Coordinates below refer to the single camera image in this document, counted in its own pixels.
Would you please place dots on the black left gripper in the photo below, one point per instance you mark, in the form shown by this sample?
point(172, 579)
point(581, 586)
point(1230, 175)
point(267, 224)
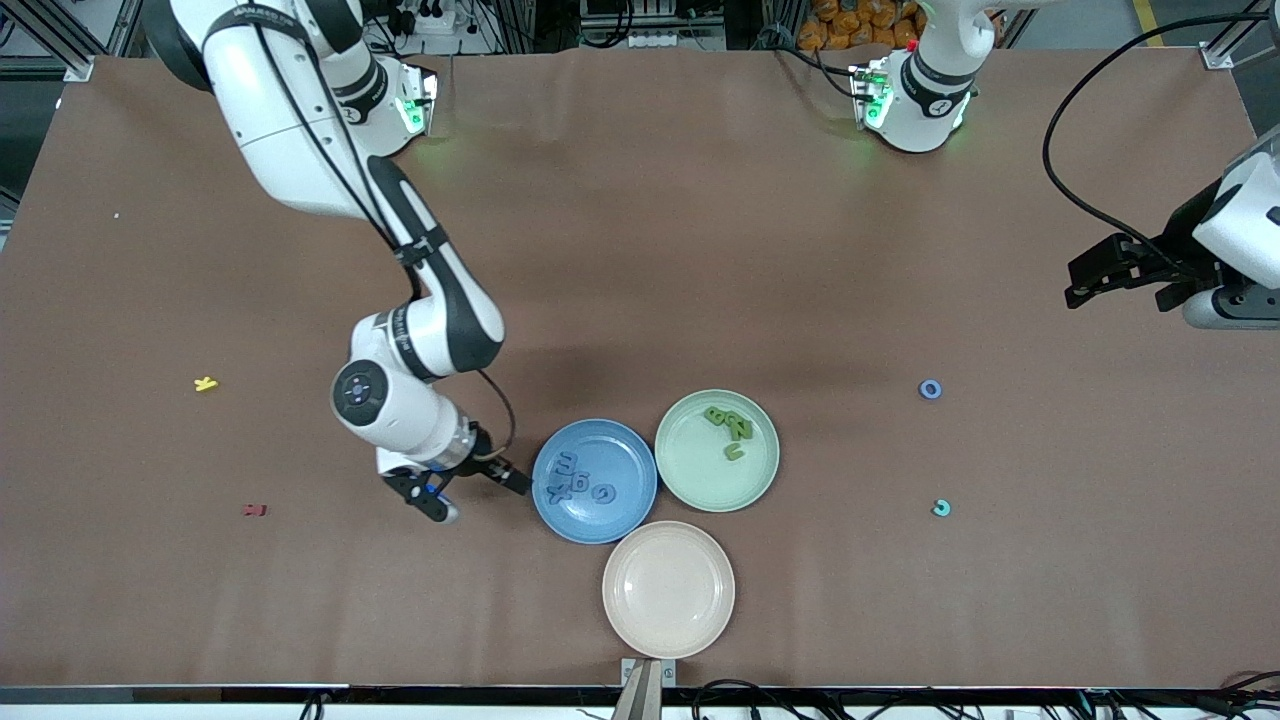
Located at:
point(1178, 252)

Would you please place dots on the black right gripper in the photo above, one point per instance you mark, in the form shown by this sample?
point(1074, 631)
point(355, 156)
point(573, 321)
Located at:
point(482, 455)

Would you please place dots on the blue letter E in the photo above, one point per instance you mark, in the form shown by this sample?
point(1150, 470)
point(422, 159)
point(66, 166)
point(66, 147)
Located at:
point(567, 463)

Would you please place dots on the blue digit 6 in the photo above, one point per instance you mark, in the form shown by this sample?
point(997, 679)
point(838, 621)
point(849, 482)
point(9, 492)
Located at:
point(581, 488)

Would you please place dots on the blue letter G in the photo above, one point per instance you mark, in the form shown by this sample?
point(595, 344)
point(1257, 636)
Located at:
point(596, 493)

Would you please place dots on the green capital letter B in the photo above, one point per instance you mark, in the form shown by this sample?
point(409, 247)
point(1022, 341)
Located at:
point(713, 413)

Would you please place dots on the green letter N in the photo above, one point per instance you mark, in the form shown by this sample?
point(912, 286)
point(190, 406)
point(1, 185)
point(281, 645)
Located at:
point(742, 430)

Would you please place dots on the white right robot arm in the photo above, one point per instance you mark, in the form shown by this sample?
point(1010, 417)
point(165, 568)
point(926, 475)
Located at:
point(400, 420)

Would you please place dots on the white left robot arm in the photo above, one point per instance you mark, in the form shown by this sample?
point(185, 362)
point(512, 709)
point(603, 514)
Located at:
point(915, 110)

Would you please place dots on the blue plate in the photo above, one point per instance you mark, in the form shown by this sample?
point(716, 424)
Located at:
point(620, 520)

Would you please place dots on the green plate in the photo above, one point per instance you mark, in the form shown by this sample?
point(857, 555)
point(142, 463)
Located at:
point(690, 480)

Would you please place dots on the beige plate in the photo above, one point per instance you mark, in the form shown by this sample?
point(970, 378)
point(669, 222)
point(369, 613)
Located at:
point(668, 590)

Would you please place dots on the blue letter O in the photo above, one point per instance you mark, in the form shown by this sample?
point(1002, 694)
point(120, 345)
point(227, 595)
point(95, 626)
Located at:
point(922, 389)

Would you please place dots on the brown table cover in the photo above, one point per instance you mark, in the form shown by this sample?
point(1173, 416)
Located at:
point(640, 250)

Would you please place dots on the bag of oranges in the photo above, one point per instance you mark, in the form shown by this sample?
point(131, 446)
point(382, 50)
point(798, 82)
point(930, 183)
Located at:
point(845, 20)

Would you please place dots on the white power strip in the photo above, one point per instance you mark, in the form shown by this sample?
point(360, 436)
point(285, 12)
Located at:
point(650, 40)

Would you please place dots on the power strip with black plugs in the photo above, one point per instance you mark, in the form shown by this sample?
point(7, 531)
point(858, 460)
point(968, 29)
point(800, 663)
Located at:
point(425, 18)

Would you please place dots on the metal bracket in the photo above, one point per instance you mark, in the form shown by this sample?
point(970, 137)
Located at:
point(648, 680)

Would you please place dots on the aluminium frame profile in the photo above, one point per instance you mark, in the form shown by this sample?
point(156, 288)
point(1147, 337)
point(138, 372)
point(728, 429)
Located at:
point(1235, 35)
point(60, 45)

